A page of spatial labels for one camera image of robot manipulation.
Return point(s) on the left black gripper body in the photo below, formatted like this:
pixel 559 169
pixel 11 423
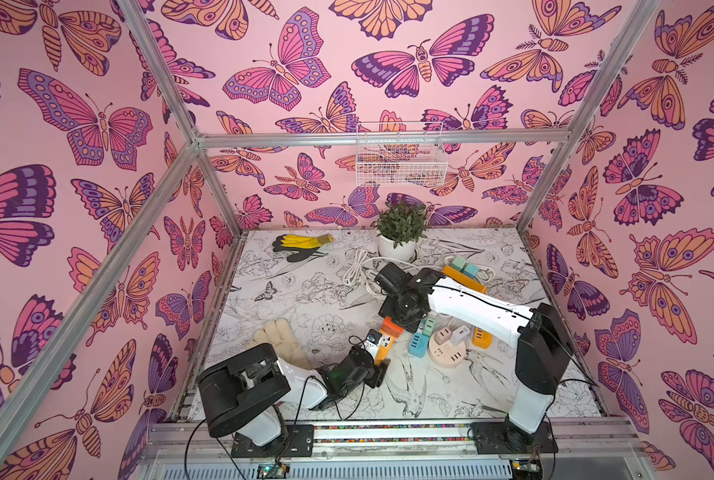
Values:
pixel 374 378

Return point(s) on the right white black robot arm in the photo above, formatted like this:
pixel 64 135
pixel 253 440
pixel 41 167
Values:
pixel 543 349

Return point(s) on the blue power strip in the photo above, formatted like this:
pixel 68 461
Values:
pixel 419 343

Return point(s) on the orange cube socket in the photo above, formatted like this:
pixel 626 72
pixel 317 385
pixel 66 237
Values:
pixel 390 328

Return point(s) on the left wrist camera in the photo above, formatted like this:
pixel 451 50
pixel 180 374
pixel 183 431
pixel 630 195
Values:
pixel 371 343

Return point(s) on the orange power strip rear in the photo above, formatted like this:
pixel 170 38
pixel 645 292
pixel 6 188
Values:
pixel 463 279

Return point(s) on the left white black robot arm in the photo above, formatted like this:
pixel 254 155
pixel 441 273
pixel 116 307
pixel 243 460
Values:
pixel 241 395

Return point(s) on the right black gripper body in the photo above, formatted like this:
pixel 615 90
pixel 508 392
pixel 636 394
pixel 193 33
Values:
pixel 394 279

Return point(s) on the pink USB charger plug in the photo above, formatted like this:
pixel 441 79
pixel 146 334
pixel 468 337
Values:
pixel 442 335

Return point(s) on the potted green plant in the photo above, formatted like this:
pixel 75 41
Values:
pixel 399 228

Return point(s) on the small yellow power strip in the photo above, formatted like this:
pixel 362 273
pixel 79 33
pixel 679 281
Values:
pixel 481 338

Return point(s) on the green USB charger plug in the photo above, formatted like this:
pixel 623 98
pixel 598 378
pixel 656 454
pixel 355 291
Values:
pixel 428 328

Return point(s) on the yellow black work gloves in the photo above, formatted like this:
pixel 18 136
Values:
pixel 301 248

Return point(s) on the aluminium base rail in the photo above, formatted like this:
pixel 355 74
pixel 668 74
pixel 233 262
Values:
pixel 583 448

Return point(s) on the pink round socket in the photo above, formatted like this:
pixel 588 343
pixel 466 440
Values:
pixel 446 355

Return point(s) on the white wire basket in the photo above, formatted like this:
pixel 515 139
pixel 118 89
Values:
pixel 400 158

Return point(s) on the beige cloth glove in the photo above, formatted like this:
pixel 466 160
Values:
pixel 280 335

